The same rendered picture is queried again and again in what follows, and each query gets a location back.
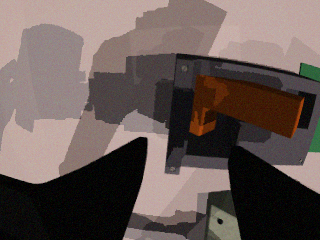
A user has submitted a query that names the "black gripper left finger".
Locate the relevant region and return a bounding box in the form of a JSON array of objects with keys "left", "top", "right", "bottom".
[{"left": 0, "top": 136, "right": 148, "bottom": 240}]

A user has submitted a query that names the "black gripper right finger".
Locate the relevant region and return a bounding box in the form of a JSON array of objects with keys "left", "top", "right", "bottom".
[{"left": 228, "top": 145, "right": 320, "bottom": 240}]

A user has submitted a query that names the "orange l-shaped part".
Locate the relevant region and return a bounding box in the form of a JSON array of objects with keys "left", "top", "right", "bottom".
[{"left": 189, "top": 75, "right": 305, "bottom": 139}]

